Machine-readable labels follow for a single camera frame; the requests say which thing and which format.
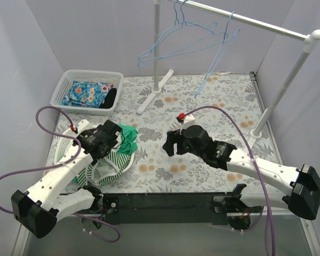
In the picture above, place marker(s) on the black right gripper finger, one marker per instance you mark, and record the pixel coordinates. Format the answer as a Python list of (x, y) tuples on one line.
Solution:
[(180, 146), (172, 138)]

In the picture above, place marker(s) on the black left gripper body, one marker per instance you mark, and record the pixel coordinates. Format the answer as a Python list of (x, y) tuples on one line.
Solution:
[(112, 130)]

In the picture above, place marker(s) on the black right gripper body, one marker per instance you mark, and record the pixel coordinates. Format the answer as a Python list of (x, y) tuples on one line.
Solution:
[(173, 141)]

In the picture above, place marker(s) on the green shirt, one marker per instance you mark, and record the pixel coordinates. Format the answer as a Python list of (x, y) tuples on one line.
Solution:
[(127, 139)]

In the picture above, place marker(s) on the green white striped tank top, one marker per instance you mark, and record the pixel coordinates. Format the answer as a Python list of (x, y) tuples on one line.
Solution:
[(105, 170)]

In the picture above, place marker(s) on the white perforated laundry basket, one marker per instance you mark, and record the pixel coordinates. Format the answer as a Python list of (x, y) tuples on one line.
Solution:
[(64, 144)]

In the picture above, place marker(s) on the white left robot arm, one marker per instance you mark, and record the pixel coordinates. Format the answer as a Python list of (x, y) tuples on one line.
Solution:
[(42, 205)]

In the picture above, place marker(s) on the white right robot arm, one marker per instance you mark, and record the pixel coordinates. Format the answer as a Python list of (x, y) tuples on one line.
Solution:
[(295, 189)]

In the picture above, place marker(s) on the black folded cloth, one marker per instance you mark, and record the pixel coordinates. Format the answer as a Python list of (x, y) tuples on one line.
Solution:
[(109, 99)]

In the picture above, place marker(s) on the floral patterned table mat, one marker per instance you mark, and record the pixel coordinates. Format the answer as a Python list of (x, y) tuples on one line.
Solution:
[(227, 109)]

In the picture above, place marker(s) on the blue floral folded cloth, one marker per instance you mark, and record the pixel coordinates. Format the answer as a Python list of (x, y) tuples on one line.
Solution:
[(87, 94)]

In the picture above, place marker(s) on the white rectangular lattice basket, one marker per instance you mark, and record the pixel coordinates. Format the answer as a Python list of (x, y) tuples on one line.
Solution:
[(66, 82)]

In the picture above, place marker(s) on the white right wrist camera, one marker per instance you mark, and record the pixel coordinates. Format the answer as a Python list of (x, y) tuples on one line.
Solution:
[(185, 120)]

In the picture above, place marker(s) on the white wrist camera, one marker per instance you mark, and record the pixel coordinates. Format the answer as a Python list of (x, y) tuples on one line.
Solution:
[(185, 120), (81, 126)]

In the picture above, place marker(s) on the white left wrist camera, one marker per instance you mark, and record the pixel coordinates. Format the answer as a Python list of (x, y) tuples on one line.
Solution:
[(81, 126)]

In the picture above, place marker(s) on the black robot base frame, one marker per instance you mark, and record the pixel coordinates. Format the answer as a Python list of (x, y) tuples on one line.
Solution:
[(224, 209)]

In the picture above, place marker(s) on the blue wire hanger pair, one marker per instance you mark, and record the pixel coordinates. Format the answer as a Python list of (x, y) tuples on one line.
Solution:
[(183, 37)]

